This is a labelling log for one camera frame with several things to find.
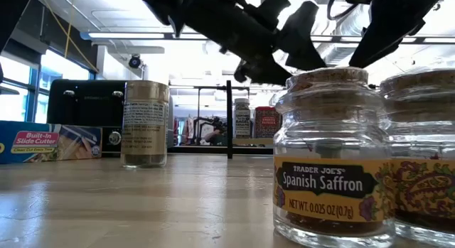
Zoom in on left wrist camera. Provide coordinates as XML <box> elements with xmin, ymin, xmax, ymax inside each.
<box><xmin>245</xmin><ymin>0</ymin><xmax>291</xmax><ymax>33</ymax></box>

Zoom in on background robot station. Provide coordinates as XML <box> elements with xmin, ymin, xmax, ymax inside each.
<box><xmin>173</xmin><ymin>114</ymin><xmax>228</xmax><ymax>146</ymax></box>

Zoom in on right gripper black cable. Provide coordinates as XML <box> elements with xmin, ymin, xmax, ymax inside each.
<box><xmin>326</xmin><ymin>0</ymin><xmax>360</xmax><ymax>22</ymax></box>

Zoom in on person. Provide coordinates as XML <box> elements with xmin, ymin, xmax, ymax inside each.
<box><xmin>203</xmin><ymin>128</ymin><xmax>228</xmax><ymax>146</ymax></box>

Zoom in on yellow hanging cord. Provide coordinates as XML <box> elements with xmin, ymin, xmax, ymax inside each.
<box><xmin>38</xmin><ymin>0</ymin><xmax>100</xmax><ymax>74</ymax></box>

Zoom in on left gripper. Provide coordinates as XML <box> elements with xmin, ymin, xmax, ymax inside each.
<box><xmin>181</xmin><ymin>0</ymin><xmax>328</xmax><ymax>87</ymax></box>

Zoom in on black four-slot toaster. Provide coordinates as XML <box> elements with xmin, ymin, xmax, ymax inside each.
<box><xmin>47</xmin><ymin>79</ymin><xmax>128</xmax><ymax>157</ymax></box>

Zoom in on wooden shelf black metal ends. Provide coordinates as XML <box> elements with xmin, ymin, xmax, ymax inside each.
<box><xmin>225</xmin><ymin>80</ymin><xmax>285</xmax><ymax>160</ymax></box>

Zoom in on gold-lid tan-label jar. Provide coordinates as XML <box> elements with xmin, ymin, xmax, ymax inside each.
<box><xmin>119</xmin><ymin>80</ymin><xmax>171</xmax><ymax>170</ymax></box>

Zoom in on black aluminium rig frame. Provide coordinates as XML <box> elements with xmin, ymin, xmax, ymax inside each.
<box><xmin>167</xmin><ymin>144</ymin><xmax>274</xmax><ymax>156</ymax></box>

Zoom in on blue plastic wrap box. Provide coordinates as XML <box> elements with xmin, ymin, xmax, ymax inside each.
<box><xmin>0</xmin><ymin>119</ymin><xmax>104</xmax><ymax>165</ymax></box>

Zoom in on black ceiling camera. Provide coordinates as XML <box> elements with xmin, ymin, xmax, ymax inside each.
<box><xmin>127</xmin><ymin>54</ymin><xmax>144</xmax><ymax>70</ymax></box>

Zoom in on red-lid spice tin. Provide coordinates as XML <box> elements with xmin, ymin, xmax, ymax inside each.
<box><xmin>252</xmin><ymin>105</ymin><xmax>283</xmax><ymax>139</ymax></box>

